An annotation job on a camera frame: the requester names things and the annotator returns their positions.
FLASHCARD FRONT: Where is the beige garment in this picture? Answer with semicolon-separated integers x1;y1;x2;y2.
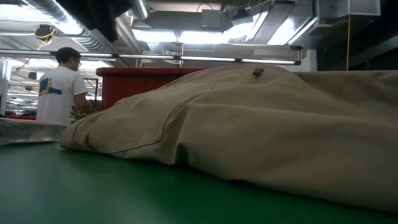
60;64;398;214

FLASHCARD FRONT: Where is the red plastic laundry bin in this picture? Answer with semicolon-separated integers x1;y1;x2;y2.
95;67;206;110

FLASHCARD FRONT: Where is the red background bin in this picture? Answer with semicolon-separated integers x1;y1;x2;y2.
6;114;37;121

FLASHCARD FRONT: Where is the LED light bar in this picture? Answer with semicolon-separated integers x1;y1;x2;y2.
0;49;302;66

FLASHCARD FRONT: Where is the black background stand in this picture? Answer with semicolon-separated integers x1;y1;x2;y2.
83;77;100;102

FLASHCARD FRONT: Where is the green table mat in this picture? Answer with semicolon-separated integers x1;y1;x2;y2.
0;142;398;224

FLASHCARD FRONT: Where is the person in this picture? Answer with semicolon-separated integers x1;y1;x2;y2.
36;46;91;127

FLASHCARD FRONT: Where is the black ceiling device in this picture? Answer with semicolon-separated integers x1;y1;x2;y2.
33;24;57;42

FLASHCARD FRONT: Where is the silver ventilation duct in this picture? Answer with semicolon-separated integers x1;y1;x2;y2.
130;0;150;20

